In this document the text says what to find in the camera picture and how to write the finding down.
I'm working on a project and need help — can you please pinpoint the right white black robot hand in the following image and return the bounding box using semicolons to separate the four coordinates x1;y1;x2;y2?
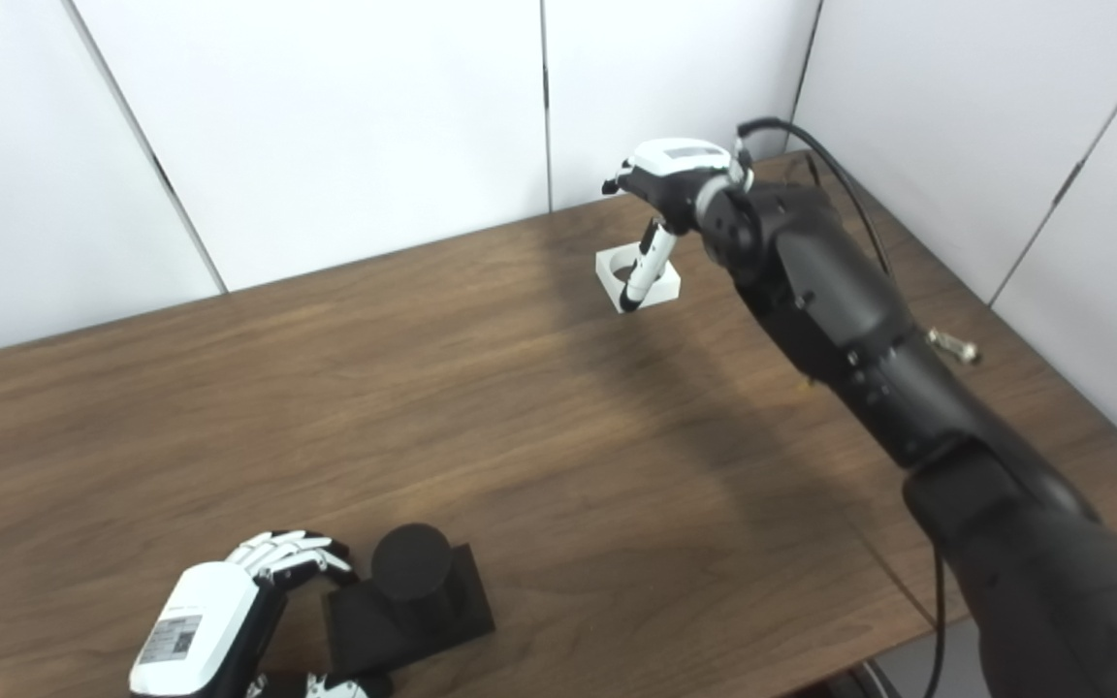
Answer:
602;138;755;315

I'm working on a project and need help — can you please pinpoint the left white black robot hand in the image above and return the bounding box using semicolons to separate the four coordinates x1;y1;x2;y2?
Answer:
129;529;395;698

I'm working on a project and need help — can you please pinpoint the white square piece with hole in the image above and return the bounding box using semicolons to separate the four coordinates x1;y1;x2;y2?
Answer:
595;242;683;314

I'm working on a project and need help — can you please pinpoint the black peg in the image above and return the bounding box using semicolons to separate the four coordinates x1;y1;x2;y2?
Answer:
324;523;497;678

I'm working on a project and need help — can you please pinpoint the right thick black wrist cable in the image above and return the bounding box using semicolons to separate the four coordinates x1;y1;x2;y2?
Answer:
736;117;895;284

